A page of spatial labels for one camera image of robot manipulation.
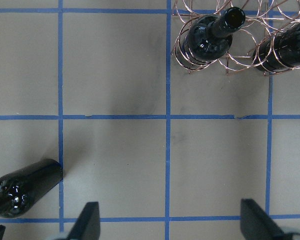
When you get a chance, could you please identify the dark wine bottle front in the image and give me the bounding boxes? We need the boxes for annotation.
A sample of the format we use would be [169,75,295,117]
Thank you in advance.
[0,159,63,218]

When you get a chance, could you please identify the copper wire bottle basket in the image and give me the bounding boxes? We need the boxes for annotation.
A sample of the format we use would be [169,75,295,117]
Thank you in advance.
[171,0,300,76]

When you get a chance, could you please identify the dark wine bottle middle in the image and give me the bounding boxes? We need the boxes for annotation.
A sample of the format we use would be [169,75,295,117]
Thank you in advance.
[181,6,246,63]

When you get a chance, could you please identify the dark wine bottle rear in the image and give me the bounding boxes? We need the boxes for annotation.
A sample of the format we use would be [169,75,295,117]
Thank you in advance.
[253,23,300,73]

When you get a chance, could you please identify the dark wine bottle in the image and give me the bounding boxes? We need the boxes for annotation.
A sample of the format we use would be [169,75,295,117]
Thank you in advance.
[181,6,246,63]
[253,23,300,73]
[0,159,63,218]

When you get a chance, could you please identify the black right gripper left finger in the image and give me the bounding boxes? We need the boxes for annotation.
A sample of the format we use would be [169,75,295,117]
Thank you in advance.
[67,202,101,240]

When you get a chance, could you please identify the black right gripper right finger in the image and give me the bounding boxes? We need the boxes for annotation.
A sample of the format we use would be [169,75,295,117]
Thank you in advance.
[240,198,285,240]

